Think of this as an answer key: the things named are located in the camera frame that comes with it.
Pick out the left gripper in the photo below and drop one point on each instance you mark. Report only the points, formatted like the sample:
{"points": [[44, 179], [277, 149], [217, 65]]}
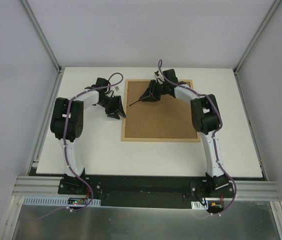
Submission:
{"points": [[113, 106]]}

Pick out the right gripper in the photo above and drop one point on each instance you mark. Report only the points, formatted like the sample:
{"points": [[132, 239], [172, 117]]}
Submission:
{"points": [[153, 90]]}

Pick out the red handled screwdriver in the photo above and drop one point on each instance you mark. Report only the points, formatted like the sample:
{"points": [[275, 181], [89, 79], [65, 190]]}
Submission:
{"points": [[139, 100]]}

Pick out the wooden picture frame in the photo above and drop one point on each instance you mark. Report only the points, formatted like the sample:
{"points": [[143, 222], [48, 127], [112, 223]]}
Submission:
{"points": [[167, 120]]}

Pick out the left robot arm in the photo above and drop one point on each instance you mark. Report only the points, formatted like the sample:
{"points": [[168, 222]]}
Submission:
{"points": [[67, 122]]}

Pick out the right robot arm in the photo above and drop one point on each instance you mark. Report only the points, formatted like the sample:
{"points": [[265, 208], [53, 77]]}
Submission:
{"points": [[205, 115]]}

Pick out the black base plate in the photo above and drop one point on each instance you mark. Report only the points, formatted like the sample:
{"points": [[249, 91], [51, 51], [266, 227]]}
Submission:
{"points": [[165, 192]]}

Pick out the left aluminium corner post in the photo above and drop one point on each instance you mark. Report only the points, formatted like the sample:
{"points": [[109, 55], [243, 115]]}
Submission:
{"points": [[39, 33]]}

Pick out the aluminium corner post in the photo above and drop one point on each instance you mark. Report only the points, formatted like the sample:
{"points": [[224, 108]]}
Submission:
{"points": [[256, 36], [39, 33]]}

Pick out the right white cable duct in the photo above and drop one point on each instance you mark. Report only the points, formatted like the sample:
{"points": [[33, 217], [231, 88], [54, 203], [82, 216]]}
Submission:
{"points": [[196, 205]]}

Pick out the white cable duct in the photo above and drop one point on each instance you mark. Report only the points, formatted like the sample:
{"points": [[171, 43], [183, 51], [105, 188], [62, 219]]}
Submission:
{"points": [[196, 205], [63, 201]]}

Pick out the aluminium rail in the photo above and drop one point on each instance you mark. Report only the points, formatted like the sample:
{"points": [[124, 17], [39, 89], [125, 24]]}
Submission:
{"points": [[36, 186]]}

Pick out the left white cable duct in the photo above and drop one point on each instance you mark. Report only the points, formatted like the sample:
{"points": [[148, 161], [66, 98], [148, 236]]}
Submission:
{"points": [[63, 201]]}

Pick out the right aluminium corner post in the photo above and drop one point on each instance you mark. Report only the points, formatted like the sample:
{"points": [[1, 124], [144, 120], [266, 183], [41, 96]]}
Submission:
{"points": [[256, 36]]}

